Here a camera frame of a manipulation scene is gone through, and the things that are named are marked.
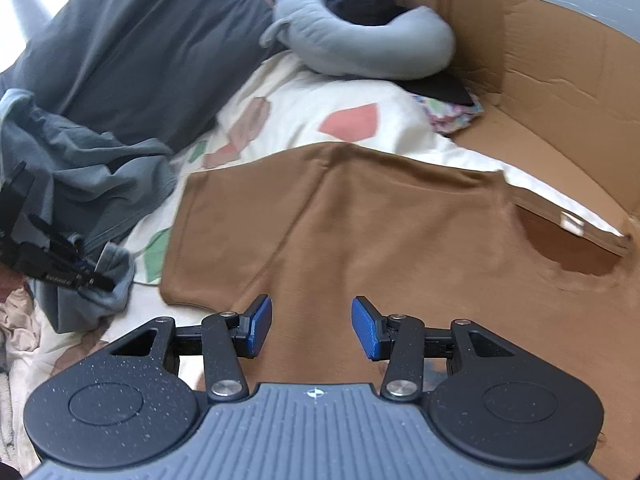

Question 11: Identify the beige crumpled cloth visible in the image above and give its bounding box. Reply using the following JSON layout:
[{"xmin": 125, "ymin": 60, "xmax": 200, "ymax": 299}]
[{"xmin": 0, "ymin": 280, "xmax": 43, "ymax": 376}]

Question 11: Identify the flat brown cardboard sheet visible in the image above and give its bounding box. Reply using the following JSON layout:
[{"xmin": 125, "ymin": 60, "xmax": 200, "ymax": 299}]
[{"xmin": 400, "ymin": 0, "xmax": 640, "ymax": 261}]

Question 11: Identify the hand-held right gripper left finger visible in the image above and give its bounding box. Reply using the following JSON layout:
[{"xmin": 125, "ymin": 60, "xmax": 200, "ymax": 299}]
[{"xmin": 107, "ymin": 294, "xmax": 274, "ymax": 402}]

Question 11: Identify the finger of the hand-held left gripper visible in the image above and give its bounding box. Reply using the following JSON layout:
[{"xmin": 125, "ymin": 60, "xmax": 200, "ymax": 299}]
[{"xmin": 30, "ymin": 215, "xmax": 116, "ymax": 292}]

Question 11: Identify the black flat pad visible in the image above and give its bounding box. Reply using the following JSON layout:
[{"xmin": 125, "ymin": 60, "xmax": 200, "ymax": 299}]
[{"xmin": 410, "ymin": 72, "xmax": 476, "ymax": 108}]

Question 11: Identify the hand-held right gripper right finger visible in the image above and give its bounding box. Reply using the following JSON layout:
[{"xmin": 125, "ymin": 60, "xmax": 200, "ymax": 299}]
[{"xmin": 351, "ymin": 296, "xmax": 518, "ymax": 403}]

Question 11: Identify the grey neck pillow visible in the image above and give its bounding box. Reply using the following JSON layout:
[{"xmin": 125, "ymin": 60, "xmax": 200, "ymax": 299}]
[{"xmin": 260, "ymin": 0, "xmax": 457, "ymax": 81}]

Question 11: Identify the grey crumpled garment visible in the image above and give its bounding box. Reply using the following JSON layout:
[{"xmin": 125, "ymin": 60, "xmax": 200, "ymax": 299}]
[{"xmin": 0, "ymin": 89, "xmax": 178, "ymax": 333}]

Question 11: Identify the dark grey pillow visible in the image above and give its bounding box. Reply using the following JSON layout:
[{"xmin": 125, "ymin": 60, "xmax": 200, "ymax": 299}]
[{"xmin": 0, "ymin": 0, "xmax": 286, "ymax": 153}]

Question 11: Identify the brown printed t-shirt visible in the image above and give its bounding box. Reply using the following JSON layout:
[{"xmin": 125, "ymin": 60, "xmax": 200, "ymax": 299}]
[{"xmin": 159, "ymin": 141, "xmax": 640, "ymax": 461}]

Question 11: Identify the floral patterned cloth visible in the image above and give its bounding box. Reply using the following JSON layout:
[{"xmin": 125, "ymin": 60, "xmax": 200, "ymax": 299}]
[{"xmin": 422, "ymin": 97, "xmax": 485, "ymax": 135}]

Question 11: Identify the cream bear print blanket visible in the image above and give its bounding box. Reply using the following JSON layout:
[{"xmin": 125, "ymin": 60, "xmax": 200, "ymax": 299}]
[{"xmin": 0, "ymin": 50, "xmax": 628, "ymax": 461}]

